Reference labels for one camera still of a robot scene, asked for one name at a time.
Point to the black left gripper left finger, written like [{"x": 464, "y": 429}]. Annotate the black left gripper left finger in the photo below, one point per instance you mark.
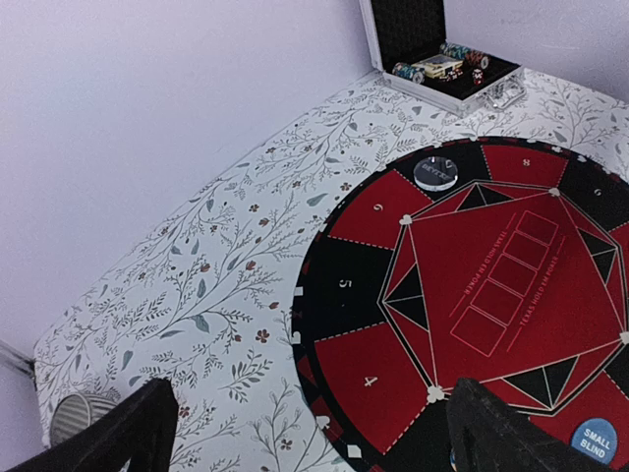
[{"x": 139, "y": 432}]

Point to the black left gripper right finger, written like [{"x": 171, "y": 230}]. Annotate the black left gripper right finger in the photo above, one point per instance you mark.
[{"x": 488, "y": 435}]

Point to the black white dealer button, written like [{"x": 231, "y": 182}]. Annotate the black white dealer button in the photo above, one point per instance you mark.
[{"x": 435, "y": 173}]

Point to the round red black poker mat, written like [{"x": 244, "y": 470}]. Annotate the round red black poker mat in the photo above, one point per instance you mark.
[{"x": 516, "y": 277}]

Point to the boxed card deck in case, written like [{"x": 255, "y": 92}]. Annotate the boxed card deck in case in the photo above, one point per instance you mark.
[{"x": 439, "y": 66}]

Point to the blue small blind button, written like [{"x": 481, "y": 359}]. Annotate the blue small blind button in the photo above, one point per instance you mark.
[{"x": 597, "y": 438}]

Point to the red dice in case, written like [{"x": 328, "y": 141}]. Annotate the red dice in case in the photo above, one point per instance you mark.
[{"x": 475, "y": 75}]

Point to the left poker chip row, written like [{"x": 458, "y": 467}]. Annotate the left poker chip row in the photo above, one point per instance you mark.
[{"x": 411, "y": 72}]

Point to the right poker chip row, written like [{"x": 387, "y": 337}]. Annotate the right poker chip row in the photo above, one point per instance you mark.
[{"x": 474, "y": 58}]

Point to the white blue poker chip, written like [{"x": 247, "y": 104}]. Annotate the white blue poker chip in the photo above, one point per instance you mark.
[{"x": 453, "y": 460}]

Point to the striped grey ceramic cup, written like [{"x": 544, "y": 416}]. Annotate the striped grey ceramic cup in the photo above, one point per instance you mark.
[{"x": 75, "y": 413}]

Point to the poker chip row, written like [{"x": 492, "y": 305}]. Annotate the poker chip row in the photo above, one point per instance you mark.
[
  {"x": 474, "y": 58},
  {"x": 411, "y": 72}
]

